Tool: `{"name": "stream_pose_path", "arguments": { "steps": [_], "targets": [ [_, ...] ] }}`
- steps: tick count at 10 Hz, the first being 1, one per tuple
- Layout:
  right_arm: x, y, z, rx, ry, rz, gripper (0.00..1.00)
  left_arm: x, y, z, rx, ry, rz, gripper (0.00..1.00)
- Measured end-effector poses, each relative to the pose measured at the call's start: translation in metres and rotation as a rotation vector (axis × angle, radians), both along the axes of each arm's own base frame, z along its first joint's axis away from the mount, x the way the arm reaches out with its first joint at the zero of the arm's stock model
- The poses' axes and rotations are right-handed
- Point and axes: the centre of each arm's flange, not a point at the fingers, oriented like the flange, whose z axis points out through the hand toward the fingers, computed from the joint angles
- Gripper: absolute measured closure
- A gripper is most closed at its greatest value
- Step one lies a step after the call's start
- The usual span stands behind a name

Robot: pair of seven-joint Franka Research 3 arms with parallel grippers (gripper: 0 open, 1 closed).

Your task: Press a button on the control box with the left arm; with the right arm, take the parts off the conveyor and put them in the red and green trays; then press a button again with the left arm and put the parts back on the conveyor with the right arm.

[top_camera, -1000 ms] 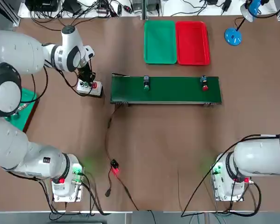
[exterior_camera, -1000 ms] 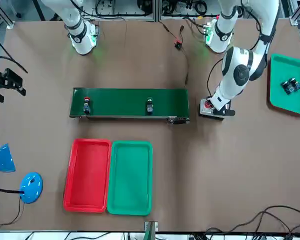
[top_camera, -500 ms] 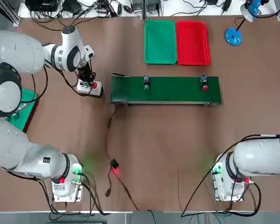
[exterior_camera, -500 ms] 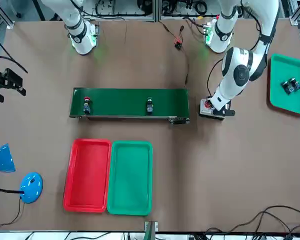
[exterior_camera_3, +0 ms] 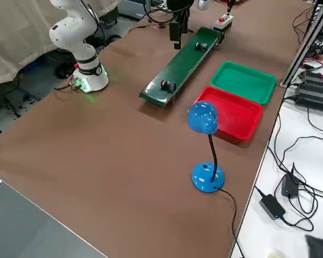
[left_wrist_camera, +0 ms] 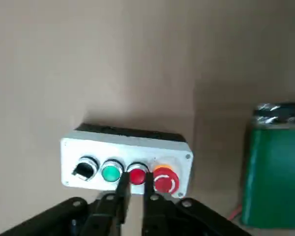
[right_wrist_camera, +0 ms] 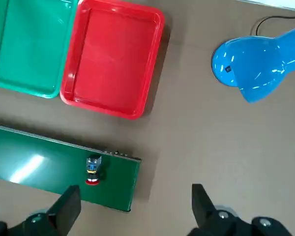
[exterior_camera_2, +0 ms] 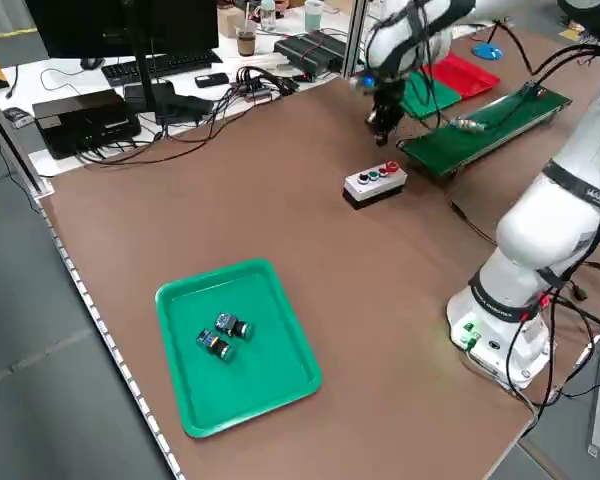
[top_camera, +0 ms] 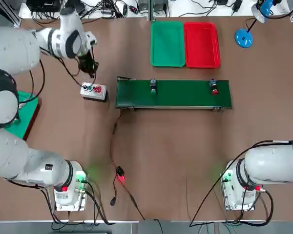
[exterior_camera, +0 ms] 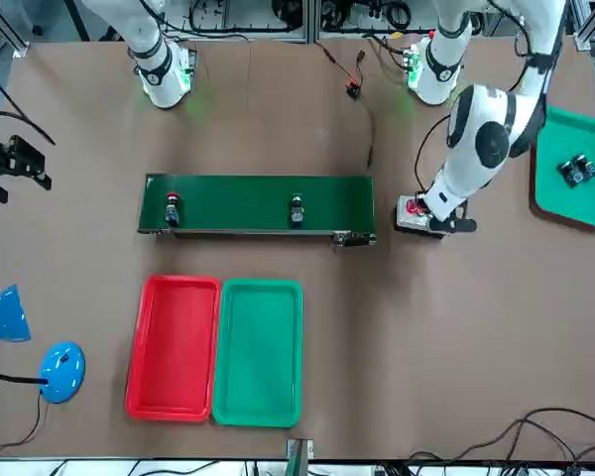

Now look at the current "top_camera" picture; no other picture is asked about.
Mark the green push button switch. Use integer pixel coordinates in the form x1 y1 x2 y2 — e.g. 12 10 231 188
149 78 159 95

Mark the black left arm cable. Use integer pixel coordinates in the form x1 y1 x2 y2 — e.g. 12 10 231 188
39 180 117 226

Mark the black power adapter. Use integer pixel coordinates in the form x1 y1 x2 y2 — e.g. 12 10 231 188
231 0 243 13

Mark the grey push button control box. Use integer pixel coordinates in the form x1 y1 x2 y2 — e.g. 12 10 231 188
80 82 109 103

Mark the blue desk lamp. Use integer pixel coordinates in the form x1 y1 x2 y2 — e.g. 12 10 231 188
234 0 277 49

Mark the green conveyor belt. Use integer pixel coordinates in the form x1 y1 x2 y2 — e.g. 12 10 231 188
115 76 233 113

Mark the red push button switch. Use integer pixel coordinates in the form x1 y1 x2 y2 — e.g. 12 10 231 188
209 78 219 96

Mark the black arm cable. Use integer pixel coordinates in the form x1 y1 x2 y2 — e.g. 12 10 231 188
39 180 117 226
189 139 293 228

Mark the green plastic tray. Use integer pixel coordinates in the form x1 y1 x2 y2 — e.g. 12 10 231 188
3 90 41 142
150 20 187 68

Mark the black cable with plug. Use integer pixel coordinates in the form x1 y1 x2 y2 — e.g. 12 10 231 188
109 181 120 206

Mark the small black power module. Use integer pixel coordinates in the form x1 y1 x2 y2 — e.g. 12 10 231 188
115 166 126 183

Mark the red and black wire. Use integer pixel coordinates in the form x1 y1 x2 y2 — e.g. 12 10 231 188
109 111 125 169

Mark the black finned electronics box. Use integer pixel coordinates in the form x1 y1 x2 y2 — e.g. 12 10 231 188
138 0 167 14

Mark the thin black cable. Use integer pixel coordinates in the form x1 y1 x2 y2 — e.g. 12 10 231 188
122 181 146 220

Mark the red plastic tray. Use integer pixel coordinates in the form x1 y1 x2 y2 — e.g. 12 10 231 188
183 21 221 69

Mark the aluminium frame post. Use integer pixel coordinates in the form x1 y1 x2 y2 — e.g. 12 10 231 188
148 0 156 22

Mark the black mini computer box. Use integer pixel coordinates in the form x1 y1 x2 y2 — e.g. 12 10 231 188
29 0 62 13

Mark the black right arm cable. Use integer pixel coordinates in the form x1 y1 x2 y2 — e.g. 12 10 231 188
189 139 293 228

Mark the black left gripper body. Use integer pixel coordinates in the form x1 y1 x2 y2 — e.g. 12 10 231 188
77 50 95 70

